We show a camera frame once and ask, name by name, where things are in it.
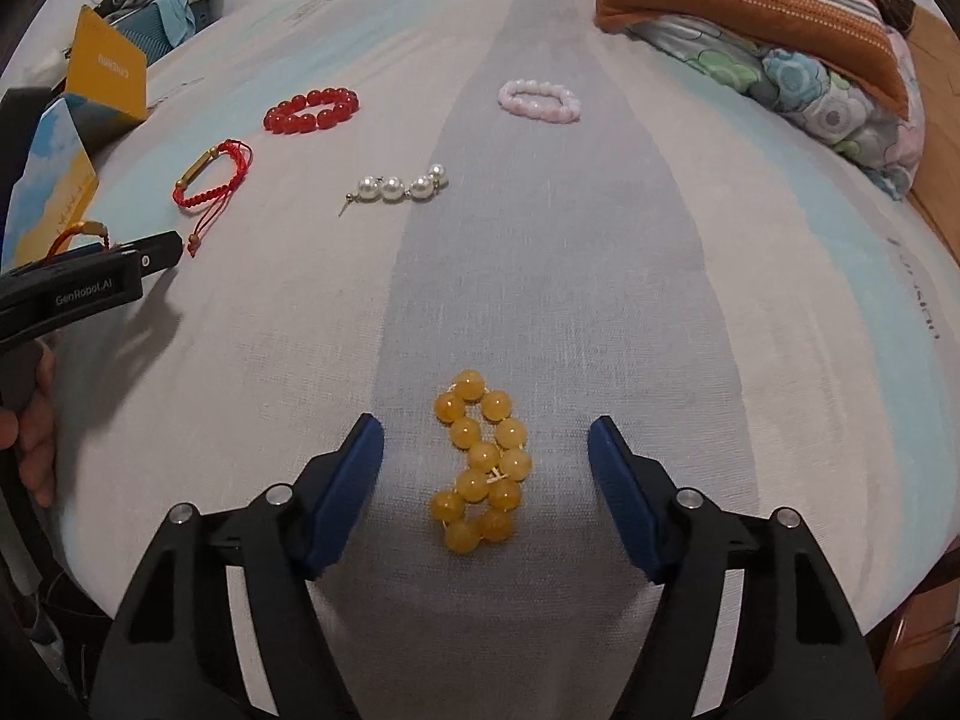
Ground red braided bracelet gold tube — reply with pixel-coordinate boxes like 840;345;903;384
172;139;254;259

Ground red bead bracelet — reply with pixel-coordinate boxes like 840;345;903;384
262;87;360;134

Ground white pearl bracelet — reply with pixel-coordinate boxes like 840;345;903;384
339;163;450;217

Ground floral quilt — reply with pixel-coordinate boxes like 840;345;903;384
626;13;925;202

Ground striped bed sheet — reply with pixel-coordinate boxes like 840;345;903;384
15;0;960;720

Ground yellow and blue cardboard box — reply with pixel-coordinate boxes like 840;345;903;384
0;5;152;272

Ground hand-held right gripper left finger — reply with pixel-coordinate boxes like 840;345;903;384
88;413;386;720

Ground blue mesh bag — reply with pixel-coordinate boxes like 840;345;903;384
111;0;197;67

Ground person's left hand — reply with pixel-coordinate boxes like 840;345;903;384
0;343;59;508

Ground thin red cord bracelet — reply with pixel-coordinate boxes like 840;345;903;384
46;220;113;265

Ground yellow bead bracelet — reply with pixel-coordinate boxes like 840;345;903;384
428;369;533;555

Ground pink bead bracelet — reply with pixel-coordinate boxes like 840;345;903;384
498;78;583;123

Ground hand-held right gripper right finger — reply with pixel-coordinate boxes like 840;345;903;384
588;415;887;720

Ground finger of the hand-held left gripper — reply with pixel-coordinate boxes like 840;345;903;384
101;232;185;275

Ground striped orange pillow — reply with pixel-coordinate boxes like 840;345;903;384
594;0;911;119

